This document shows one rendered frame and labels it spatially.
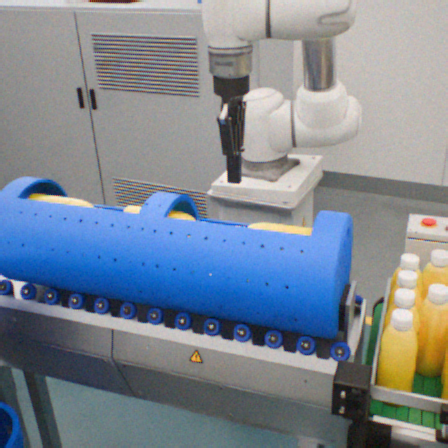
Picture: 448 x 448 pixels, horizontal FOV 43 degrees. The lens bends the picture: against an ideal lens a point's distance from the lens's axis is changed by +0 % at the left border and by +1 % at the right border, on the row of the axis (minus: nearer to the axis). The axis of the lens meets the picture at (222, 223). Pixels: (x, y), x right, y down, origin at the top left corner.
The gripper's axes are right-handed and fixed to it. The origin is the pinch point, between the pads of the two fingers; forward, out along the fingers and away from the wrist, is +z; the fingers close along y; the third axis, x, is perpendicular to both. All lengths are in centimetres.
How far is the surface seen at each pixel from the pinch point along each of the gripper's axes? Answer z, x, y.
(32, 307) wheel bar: 41, -54, 11
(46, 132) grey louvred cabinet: 61, -187, -173
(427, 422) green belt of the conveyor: 43, 46, 18
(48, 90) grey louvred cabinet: 34, -179, -172
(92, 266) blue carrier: 22.6, -31.1, 14.2
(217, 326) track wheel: 36.2, -1.7, 10.3
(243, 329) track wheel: 35.9, 4.6, 10.0
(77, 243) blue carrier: 17.7, -35.2, 12.8
